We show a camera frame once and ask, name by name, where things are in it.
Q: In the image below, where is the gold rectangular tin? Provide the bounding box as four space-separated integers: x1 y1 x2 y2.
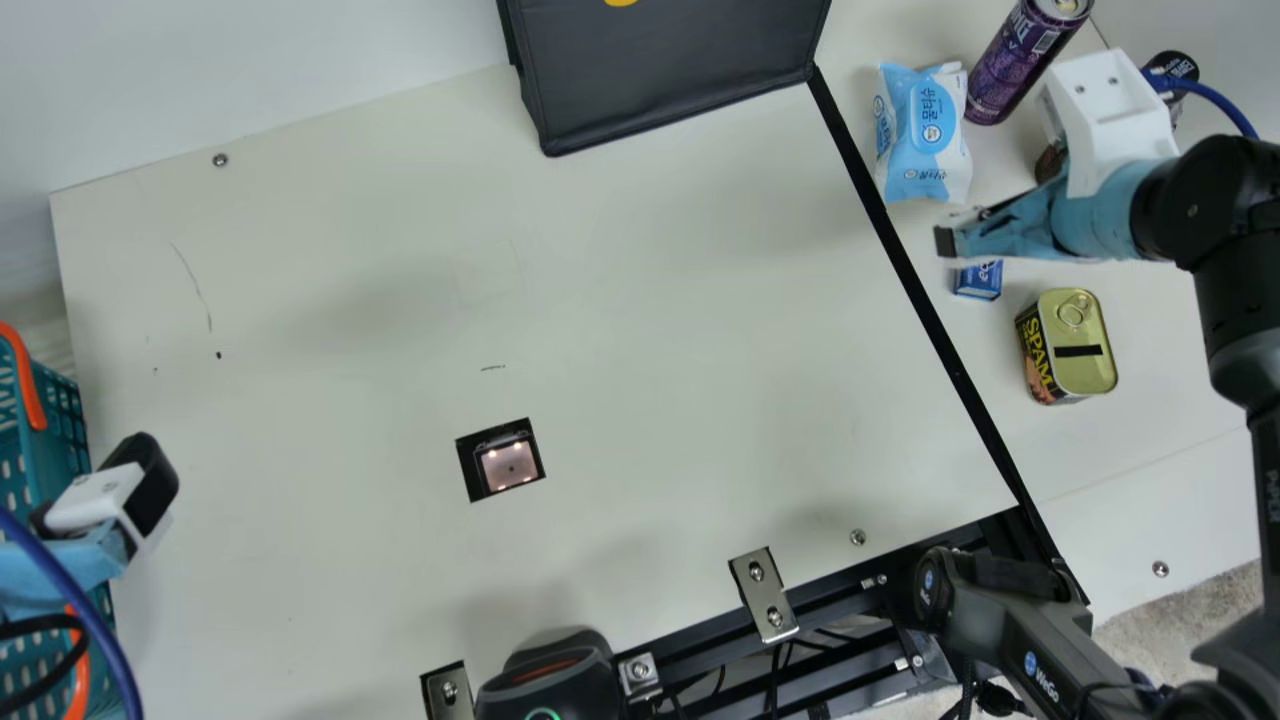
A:
1014 288 1119 406

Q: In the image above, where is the purple can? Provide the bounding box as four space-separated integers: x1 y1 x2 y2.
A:
964 0 1095 127

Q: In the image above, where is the small square scanner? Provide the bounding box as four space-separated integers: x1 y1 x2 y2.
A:
455 418 547 503

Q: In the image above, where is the small blue box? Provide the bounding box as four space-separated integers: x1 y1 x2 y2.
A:
952 260 1005 302

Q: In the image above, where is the black device with green light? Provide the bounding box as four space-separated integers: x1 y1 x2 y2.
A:
473 627 626 720

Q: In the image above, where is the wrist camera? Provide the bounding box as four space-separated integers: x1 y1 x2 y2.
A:
42 432 181 561
1036 48 1181 199

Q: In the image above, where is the blue wet wipes pack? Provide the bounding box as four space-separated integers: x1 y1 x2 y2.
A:
873 62 974 206

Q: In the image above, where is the dark grey bag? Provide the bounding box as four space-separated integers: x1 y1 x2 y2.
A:
497 0 833 158

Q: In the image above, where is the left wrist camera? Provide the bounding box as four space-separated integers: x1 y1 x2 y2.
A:
42 432 181 561

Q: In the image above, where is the blue cable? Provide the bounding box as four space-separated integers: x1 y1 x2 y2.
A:
0 505 146 720
1145 70 1261 141

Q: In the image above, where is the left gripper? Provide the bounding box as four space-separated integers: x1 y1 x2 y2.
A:
0 520 131 626

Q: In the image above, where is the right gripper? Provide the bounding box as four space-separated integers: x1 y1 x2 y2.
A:
933 158 1166 264

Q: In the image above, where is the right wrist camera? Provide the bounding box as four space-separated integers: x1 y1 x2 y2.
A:
1036 48 1181 199

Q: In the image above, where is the teal shopping basket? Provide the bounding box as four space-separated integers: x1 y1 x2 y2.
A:
0 322 126 720

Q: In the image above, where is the black strip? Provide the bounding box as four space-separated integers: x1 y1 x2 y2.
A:
806 65 1081 601

